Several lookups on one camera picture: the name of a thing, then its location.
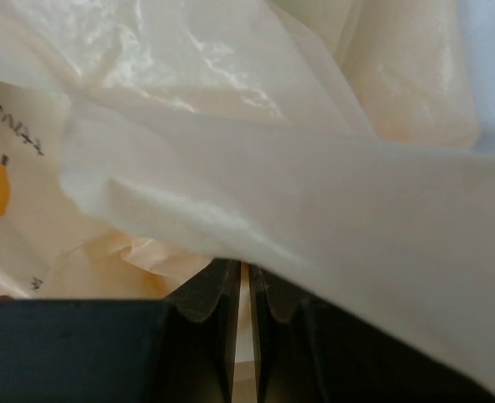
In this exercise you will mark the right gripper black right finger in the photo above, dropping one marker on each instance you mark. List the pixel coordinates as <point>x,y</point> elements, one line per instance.
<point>306,350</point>

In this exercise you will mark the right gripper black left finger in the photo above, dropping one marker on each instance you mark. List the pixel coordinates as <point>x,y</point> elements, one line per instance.
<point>197,351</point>

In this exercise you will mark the translucent banana print plastic bag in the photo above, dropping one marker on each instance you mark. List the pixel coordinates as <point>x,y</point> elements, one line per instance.
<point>347,146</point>

